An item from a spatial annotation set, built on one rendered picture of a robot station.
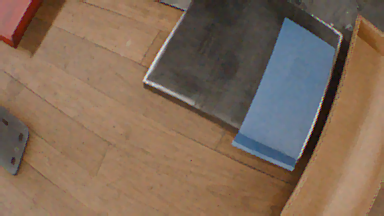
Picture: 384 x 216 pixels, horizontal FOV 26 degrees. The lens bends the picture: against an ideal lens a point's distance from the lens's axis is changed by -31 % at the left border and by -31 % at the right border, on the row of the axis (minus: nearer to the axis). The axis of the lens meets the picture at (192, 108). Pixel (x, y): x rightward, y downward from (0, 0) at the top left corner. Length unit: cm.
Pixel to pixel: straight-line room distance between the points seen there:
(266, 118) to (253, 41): 8
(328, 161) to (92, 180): 25
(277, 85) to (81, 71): 20
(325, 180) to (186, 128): 16
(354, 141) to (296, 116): 9
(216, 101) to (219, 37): 6
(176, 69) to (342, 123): 19
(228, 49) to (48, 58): 20
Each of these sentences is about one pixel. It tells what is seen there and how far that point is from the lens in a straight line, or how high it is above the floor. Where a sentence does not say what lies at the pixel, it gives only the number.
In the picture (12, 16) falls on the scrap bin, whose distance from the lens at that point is 110.
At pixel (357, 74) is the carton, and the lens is 107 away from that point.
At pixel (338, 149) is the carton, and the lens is 104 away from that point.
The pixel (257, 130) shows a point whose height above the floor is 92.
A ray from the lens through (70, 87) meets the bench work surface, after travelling 106.
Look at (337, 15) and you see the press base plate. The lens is 110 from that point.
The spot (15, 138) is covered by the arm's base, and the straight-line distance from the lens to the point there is 104.
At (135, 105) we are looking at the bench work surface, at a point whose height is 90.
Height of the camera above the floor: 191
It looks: 75 degrees down
